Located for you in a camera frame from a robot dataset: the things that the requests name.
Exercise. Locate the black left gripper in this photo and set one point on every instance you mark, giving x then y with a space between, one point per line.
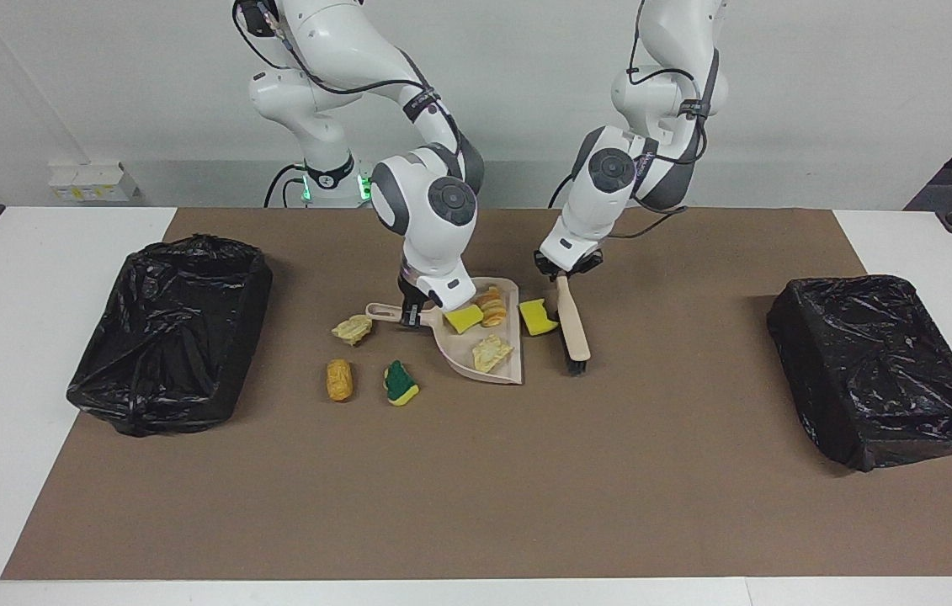
589 263

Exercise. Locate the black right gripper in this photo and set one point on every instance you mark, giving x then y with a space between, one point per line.
415 293

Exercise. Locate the beige hand brush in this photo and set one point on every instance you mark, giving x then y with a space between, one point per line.
572 324

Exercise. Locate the beige plastic dustpan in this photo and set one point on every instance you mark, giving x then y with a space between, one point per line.
457 349

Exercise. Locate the bright yellow notched sponge piece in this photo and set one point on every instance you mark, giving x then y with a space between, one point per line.
536 318

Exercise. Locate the pale yellow sponge piece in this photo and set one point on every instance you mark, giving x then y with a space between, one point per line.
353 328
492 310
492 353

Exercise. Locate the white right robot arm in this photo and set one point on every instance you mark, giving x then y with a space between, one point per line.
425 244

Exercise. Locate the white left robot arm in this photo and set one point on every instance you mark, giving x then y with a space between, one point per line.
585 220

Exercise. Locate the black bag lined bin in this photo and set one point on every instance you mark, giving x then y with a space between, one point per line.
871 362
164 337

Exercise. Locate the green and yellow sponge piece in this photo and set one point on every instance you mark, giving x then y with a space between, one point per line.
400 383

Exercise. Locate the orange brown sponge piece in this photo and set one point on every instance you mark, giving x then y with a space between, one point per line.
339 380

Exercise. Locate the brown paper table mat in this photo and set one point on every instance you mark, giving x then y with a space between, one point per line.
358 505

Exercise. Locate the white wall socket boxes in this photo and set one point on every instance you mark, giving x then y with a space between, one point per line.
93 181

